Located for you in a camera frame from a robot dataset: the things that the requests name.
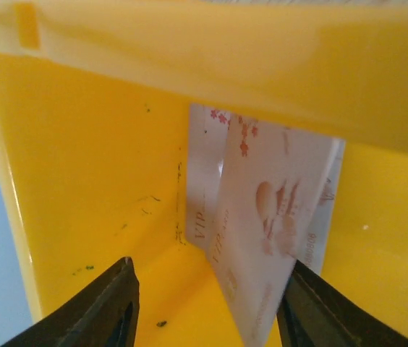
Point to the white card with blossom print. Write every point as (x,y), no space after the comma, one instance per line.
(206,145)

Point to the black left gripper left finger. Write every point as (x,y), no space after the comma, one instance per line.
(104,313)

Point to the small yellow plastic bin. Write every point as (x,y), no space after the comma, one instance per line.
(94,121)

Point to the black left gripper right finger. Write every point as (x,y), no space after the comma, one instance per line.
(313,313)

